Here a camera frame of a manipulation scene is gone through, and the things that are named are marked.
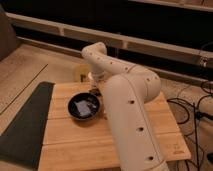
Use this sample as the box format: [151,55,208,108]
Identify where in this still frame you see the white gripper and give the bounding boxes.
[88,72,106,90]

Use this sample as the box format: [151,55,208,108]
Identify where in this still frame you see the black eraser block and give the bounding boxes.
[90,88,102,97]

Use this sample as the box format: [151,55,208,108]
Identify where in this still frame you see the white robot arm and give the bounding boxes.
[82,42,169,171]

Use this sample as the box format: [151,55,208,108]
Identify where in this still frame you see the yellow round floor cushion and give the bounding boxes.
[73,64,90,82]

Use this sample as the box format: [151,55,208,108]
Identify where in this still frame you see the black round bowl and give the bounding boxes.
[68,92,101,121]

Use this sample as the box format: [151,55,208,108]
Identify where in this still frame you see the blue cloth in bowl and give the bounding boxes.
[75,101,96,117]

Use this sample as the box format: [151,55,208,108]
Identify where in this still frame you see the dark grey floor mat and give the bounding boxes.
[0,82,54,169]

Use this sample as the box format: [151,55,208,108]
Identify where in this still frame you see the black floor cables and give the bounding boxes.
[166,49,213,171]

